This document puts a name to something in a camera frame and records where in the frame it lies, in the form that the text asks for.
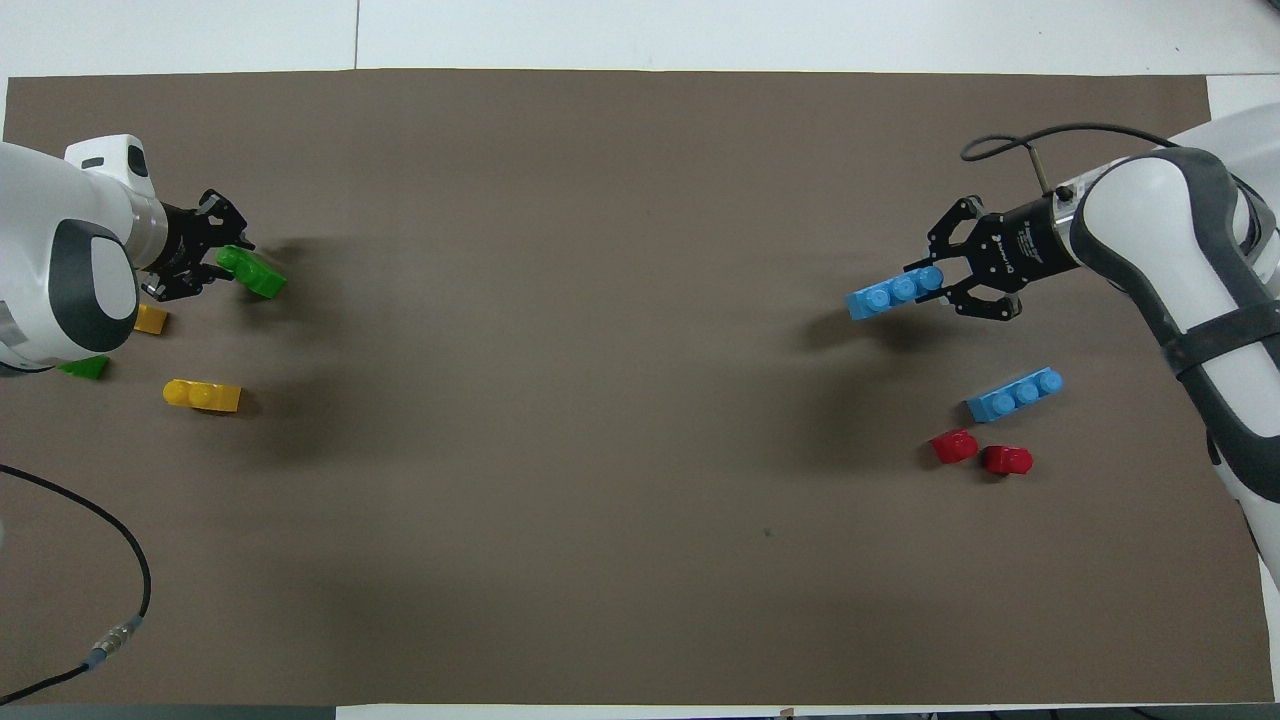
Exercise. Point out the blue three-stud toy brick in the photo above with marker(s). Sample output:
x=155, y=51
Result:
x=1012, y=396
x=885, y=297

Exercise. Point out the green two-stud toy brick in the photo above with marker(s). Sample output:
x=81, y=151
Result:
x=262, y=280
x=90, y=369

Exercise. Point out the yellow two-stud toy brick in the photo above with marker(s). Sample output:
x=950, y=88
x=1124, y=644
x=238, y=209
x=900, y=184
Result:
x=152, y=320
x=205, y=397

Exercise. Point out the brown table mat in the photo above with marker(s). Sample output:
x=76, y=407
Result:
x=600, y=400

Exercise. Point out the red single-stud toy brick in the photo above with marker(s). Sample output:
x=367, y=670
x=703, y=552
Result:
x=955, y=446
x=1008, y=461

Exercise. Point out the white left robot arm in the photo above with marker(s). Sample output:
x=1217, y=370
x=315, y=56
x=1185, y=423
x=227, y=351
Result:
x=40, y=260

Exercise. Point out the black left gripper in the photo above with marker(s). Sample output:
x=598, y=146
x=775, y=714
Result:
x=185, y=245

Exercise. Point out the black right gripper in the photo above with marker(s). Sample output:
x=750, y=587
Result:
x=1020, y=245

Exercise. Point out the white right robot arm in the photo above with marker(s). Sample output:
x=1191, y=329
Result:
x=1150, y=220

